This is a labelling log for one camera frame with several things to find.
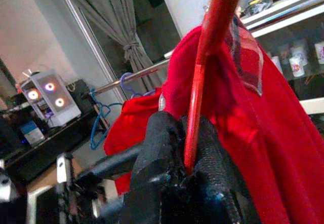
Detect red garment with white trim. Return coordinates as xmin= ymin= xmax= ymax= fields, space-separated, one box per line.
xmin=161 ymin=25 xmax=324 ymax=224

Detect white box with blue label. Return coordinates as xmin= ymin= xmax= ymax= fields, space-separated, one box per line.
xmin=19 ymin=120 xmax=47 ymax=148

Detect white computer case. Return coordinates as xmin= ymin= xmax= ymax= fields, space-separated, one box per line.
xmin=20 ymin=68 xmax=82 ymax=129

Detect red plastic hanger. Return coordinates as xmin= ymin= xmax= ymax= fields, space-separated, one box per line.
xmin=182 ymin=0 xmax=247 ymax=177

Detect chrome and black clothes rack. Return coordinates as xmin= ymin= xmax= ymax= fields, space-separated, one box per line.
xmin=80 ymin=0 xmax=324 ymax=100

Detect grey curtain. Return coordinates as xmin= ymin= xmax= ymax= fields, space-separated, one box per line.
xmin=57 ymin=0 xmax=165 ymax=93

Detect blue wire hanger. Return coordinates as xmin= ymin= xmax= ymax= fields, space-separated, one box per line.
xmin=89 ymin=89 xmax=124 ymax=152

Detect transparent plastic strip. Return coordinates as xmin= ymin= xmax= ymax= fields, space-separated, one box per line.
xmin=224 ymin=13 xmax=264 ymax=97

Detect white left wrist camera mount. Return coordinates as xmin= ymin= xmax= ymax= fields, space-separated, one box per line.
xmin=0 ymin=154 xmax=74 ymax=224

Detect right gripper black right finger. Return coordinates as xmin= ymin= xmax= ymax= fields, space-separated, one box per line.
xmin=177 ymin=117 xmax=259 ymax=224

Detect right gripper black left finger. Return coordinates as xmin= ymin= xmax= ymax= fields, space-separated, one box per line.
xmin=121 ymin=110 xmax=188 ymax=224

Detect black desk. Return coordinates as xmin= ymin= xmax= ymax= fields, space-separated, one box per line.
xmin=0 ymin=102 xmax=108 ymax=184

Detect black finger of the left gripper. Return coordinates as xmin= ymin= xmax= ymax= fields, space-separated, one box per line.
xmin=75 ymin=144 xmax=142 ymax=183

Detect purple hanger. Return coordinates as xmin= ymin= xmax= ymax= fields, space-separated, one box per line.
xmin=119 ymin=72 xmax=155 ymax=99

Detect white glass door cabinet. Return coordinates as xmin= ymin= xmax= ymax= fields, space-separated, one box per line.
xmin=156 ymin=0 xmax=324 ymax=116

